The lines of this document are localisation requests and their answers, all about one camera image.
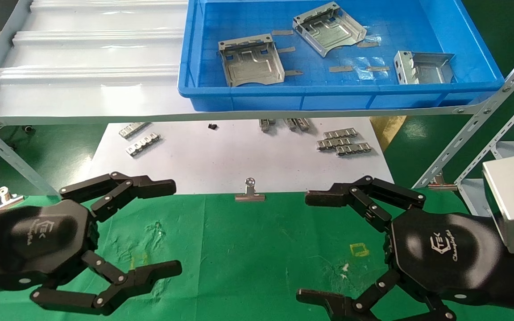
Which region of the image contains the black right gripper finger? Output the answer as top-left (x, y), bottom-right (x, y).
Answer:
top-left (305, 175), bottom-right (427, 233)
top-left (296, 267), bottom-right (457, 321)

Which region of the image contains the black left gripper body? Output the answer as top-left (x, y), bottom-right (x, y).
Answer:
top-left (0, 199), bottom-right (100, 296)

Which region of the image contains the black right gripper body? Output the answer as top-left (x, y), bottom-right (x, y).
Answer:
top-left (384, 208), bottom-right (514, 308)

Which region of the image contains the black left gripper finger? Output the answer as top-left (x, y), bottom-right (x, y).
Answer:
top-left (59, 172), bottom-right (177, 222)
top-left (30, 251), bottom-right (182, 316)

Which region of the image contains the stamped sheet metal bracket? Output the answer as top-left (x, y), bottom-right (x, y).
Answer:
top-left (394, 50), bottom-right (456, 85)
top-left (293, 1), bottom-right (367, 58)
top-left (218, 34), bottom-right (285, 87)

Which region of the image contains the green cloth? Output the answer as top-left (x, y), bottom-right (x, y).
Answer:
top-left (0, 189), bottom-right (514, 321)

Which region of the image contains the grey metal shelf rack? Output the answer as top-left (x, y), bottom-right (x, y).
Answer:
top-left (0, 0), bottom-right (514, 197)

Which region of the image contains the clear plastic film scrap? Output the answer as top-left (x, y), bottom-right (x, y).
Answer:
top-left (351, 58), bottom-right (376, 81)

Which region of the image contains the white corrugated plastic panel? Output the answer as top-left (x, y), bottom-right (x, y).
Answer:
top-left (0, 0), bottom-right (191, 117)

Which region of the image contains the blue plastic bin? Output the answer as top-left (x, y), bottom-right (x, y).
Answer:
top-left (178, 0), bottom-right (506, 112)

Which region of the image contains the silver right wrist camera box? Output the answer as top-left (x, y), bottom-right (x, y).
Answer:
top-left (482, 154), bottom-right (514, 255)

